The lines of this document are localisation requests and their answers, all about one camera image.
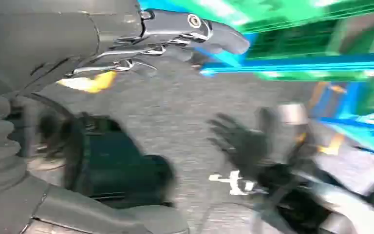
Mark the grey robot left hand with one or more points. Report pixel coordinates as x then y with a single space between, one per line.
45 35

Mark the blue metal rack frame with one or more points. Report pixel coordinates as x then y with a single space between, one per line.
303 66

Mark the yellow floor tape piece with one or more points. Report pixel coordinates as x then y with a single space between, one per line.
91 83
332 146

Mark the dark grey robot right hand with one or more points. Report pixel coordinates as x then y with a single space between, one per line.
245 148

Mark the white floor tape mark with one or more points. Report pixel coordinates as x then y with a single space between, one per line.
233 182

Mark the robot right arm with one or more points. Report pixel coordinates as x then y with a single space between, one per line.
345 206

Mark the green plastic crate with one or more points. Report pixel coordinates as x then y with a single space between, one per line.
290 32

